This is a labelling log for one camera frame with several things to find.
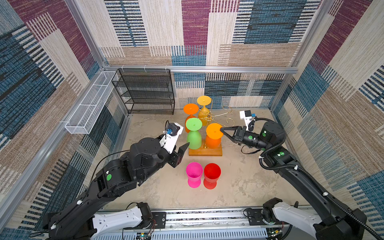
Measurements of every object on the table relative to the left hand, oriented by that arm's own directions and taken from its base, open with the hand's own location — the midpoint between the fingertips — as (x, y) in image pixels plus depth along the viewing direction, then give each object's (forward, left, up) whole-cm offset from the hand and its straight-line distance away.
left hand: (183, 138), depth 55 cm
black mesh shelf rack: (+58, +30, -24) cm, 70 cm away
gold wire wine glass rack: (+17, -11, -40) cm, 45 cm away
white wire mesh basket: (+15, +48, -7) cm, 51 cm away
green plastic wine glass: (+12, -4, -15) cm, 20 cm away
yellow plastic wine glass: (+27, -10, -16) cm, 33 cm away
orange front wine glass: (+6, -12, -7) cm, 15 cm away
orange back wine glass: (+22, -3, -7) cm, 23 cm away
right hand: (+6, -15, -6) cm, 17 cm away
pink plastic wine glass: (0, -4, -32) cm, 33 cm away
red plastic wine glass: (-3, -13, -25) cm, 28 cm away
